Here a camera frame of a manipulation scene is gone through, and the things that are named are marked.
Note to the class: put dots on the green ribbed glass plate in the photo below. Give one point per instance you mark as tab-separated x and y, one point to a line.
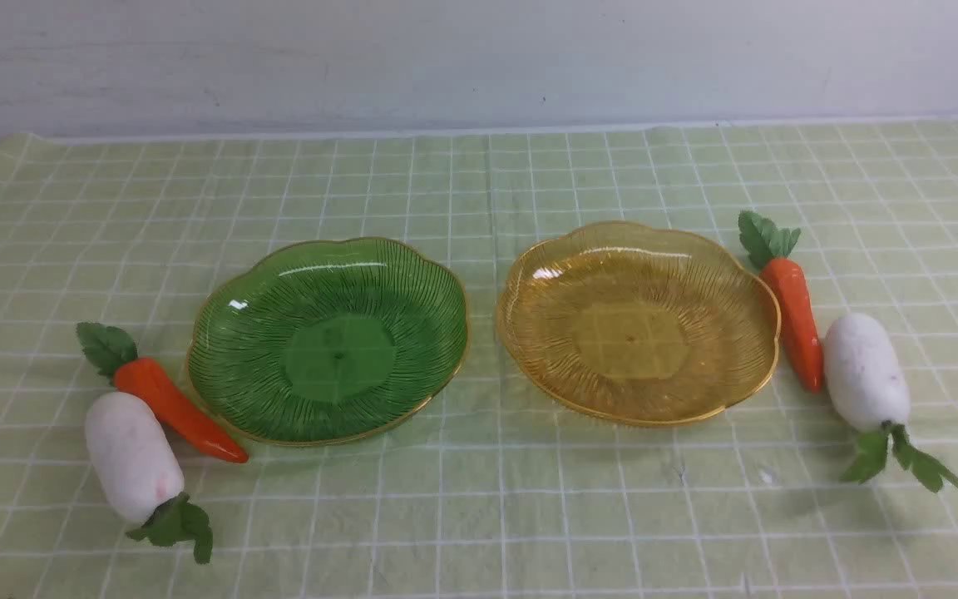
326	342

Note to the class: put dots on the white toy radish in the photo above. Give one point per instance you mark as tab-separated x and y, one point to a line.
865	382
140	476

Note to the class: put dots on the amber ribbed glass plate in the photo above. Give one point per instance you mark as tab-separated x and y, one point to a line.
639	326

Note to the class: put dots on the orange toy carrot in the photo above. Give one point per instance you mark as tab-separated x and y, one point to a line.
114	354
769	249

